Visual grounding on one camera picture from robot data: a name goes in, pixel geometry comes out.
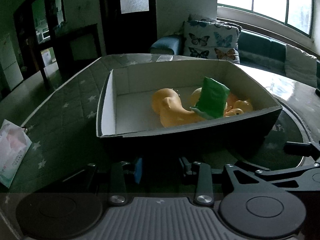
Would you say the green bean bag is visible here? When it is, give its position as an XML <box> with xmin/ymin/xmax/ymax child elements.
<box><xmin>190</xmin><ymin>77</ymin><xmax>230</xmax><ymax>120</ymax></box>

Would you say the small yellow rubber duck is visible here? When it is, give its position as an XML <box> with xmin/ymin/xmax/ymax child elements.
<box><xmin>223</xmin><ymin>100</ymin><xmax>254</xmax><ymax>117</ymax></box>

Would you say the large orange rubber duck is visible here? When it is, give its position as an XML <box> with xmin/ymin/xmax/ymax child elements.
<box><xmin>151</xmin><ymin>88</ymin><xmax>205</xmax><ymax>127</ymax></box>

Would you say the yellow plush chick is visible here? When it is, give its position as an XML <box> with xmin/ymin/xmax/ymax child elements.
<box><xmin>190</xmin><ymin>87</ymin><xmax>202</xmax><ymax>106</ymax></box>

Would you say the orange bean bag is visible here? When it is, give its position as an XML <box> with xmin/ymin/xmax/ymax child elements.
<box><xmin>225</xmin><ymin>93</ymin><xmax>239</xmax><ymax>111</ymax></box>

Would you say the white cardboard box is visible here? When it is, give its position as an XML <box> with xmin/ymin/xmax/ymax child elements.
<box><xmin>96</xmin><ymin>60</ymin><xmax>282</xmax><ymax>153</ymax></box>

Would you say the black round turntable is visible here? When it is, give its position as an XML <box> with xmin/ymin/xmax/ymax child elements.
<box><xmin>207</xmin><ymin>93</ymin><xmax>315</xmax><ymax>170</ymax></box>

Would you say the tissue packet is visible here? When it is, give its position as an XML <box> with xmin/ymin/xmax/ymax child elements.
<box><xmin>0</xmin><ymin>119</ymin><xmax>32</xmax><ymax>188</ymax></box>

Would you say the white remote control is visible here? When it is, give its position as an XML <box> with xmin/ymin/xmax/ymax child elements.
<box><xmin>157</xmin><ymin>55</ymin><xmax>173</xmax><ymax>62</ymax></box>

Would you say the dark green sofa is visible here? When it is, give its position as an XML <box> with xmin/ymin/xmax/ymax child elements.
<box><xmin>150</xmin><ymin>29</ymin><xmax>320</xmax><ymax>88</ymax></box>

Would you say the butterfly print pillow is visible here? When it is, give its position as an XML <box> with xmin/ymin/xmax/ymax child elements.
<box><xmin>183</xmin><ymin>19</ymin><xmax>242</xmax><ymax>64</ymax></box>

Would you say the white folded cushion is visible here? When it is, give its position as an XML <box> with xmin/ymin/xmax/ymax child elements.
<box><xmin>285</xmin><ymin>44</ymin><xmax>317</xmax><ymax>88</ymax></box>

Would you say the dark door with glass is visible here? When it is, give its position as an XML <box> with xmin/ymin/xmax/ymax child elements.
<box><xmin>99</xmin><ymin>0</ymin><xmax>157</xmax><ymax>55</ymax></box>

